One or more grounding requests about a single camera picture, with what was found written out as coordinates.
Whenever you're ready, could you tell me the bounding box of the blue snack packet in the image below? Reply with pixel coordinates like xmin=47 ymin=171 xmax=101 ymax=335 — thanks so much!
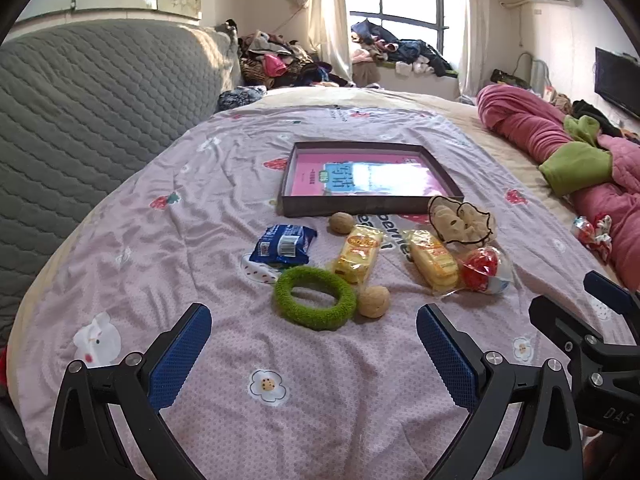
xmin=248 ymin=224 xmax=318 ymax=266

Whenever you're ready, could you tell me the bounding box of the pile of mixed clothes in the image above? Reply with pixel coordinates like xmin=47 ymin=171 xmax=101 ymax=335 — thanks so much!
xmin=237 ymin=20 xmax=352 ymax=91

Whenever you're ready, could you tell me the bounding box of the red white candy packet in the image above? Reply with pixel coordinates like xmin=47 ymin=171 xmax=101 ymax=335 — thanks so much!
xmin=456 ymin=246 xmax=515 ymax=295

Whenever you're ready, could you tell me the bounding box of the red white snack packet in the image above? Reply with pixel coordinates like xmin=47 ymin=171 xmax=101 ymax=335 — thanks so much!
xmin=571 ymin=214 xmax=614 ymax=264

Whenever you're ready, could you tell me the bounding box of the cream curtain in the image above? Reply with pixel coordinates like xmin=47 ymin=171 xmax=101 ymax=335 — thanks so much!
xmin=306 ymin=0 xmax=354 ymax=79
xmin=457 ymin=0 xmax=490 ymax=102

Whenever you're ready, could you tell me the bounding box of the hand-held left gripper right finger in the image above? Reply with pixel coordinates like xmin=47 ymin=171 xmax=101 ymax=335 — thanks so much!
xmin=416 ymin=303 xmax=585 ymax=480

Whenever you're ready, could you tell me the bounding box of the yellow cake packet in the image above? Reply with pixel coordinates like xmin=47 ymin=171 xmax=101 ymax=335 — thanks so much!
xmin=402 ymin=229 xmax=463 ymax=297
xmin=327 ymin=225 xmax=385 ymax=285

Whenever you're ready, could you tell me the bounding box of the grey quilted headboard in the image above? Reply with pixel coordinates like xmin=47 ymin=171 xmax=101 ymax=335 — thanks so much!
xmin=0 ymin=19 xmax=242 ymax=391

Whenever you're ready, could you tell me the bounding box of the green cloth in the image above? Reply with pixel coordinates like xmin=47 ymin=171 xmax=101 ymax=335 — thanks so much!
xmin=539 ymin=115 xmax=615 ymax=196

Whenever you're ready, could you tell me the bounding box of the black television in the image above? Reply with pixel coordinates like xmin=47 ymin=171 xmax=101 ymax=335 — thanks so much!
xmin=594 ymin=47 xmax=640 ymax=121

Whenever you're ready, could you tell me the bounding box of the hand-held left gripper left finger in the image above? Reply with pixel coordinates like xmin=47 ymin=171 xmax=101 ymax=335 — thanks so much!
xmin=47 ymin=302 xmax=213 ymax=480

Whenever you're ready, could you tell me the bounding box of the clothes pile on windowsill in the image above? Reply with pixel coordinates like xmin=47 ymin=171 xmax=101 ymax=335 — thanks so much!
xmin=350 ymin=19 xmax=458 ymax=79

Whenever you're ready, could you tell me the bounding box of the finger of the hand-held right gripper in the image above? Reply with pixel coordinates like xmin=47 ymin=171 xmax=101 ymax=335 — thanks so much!
xmin=529 ymin=295 xmax=603 ymax=361
xmin=584 ymin=271 xmax=640 ymax=318

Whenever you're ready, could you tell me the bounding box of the walnut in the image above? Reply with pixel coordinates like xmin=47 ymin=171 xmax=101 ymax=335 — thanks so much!
xmin=328 ymin=211 xmax=356 ymax=234
xmin=357 ymin=285 xmax=391 ymax=319

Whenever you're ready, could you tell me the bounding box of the lilac printed blanket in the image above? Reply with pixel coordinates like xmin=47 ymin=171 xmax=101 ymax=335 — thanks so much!
xmin=20 ymin=102 xmax=636 ymax=480

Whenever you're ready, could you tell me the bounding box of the beige black-trimmed scrunchie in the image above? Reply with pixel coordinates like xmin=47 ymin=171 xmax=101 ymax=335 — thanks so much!
xmin=427 ymin=195 xmax=497 ymax=248

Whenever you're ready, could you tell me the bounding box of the pink quilt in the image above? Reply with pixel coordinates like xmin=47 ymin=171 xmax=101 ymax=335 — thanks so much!
xmin=475 ymin=84 xmax=640 ymax=291

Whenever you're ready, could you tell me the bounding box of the dark shallow cardboard box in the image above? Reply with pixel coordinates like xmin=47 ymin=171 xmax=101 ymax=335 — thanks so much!
xmin=278 ymin=141 xmax=465 ymax=218

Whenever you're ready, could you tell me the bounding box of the green fuzzy hair ring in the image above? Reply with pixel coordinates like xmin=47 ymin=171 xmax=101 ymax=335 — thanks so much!
xmin=273 ymin=266 xmax=358 ymax=331

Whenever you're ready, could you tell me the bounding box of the dark blue patterned cloth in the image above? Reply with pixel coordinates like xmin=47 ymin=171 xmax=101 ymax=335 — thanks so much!
xmin=217 ymin=86 xmax=268 ymax=112

